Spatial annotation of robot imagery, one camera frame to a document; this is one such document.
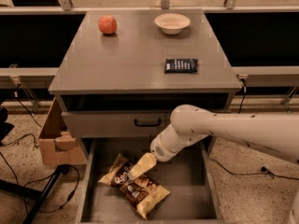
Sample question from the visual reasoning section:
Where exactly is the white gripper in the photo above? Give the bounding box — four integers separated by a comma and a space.
128, 124, 207, 180

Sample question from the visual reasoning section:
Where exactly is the brown chip bag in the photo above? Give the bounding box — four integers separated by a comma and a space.
98, 153, 170, 219

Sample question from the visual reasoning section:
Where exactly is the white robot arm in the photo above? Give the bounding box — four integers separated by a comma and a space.
129, 105, 299, 180

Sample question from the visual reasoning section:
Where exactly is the open grey lower drawer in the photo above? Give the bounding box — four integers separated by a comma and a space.
76, 137, 223, 224

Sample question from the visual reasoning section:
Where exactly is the grey drawer cabinet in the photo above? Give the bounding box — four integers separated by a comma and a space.
48, 8, 243, 157

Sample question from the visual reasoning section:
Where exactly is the cardboard box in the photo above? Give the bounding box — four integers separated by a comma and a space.
38, 99, 87, 165

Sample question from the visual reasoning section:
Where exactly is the dark blue snack packet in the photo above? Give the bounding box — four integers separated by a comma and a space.
164, 59, 198, 74

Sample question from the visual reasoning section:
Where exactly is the black tripod stand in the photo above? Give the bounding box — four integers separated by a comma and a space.
0, 164, 71, 224

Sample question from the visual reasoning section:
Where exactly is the white bowl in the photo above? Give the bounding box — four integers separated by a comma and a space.
154, 13, 191, 35

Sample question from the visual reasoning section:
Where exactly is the red apple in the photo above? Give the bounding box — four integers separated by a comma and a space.
98, 15, 117, 35

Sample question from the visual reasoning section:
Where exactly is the grey upper drawer black handle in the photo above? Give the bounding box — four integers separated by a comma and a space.
62, 111, 170, 138

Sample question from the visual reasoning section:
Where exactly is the black floor cable right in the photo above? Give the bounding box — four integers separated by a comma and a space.
208, 157, 299, 182

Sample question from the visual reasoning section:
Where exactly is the black floor cable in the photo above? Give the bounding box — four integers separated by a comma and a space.
208, 157, 299, 182
0, 84, 80, 215

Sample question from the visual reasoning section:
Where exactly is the black floor cable left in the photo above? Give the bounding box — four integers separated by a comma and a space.
0, 84, 80, 215

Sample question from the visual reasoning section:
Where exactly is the metal window rail frame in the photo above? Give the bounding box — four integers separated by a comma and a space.
1, 0, 298, 99

